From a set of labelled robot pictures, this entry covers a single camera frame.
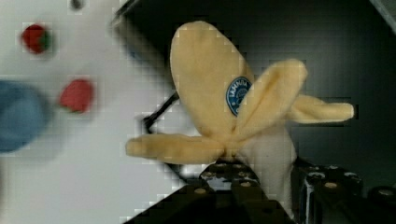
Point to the blue bowl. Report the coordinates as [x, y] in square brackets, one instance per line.
[23, 115]

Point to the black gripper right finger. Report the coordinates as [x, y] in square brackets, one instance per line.
[329, 194]

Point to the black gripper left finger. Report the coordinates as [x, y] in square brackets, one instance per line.
[223, 193]

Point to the dark red toy strawberry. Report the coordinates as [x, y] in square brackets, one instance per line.
[36, 38]

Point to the yellow plush peeled banana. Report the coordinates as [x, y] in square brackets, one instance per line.
[238, 117]

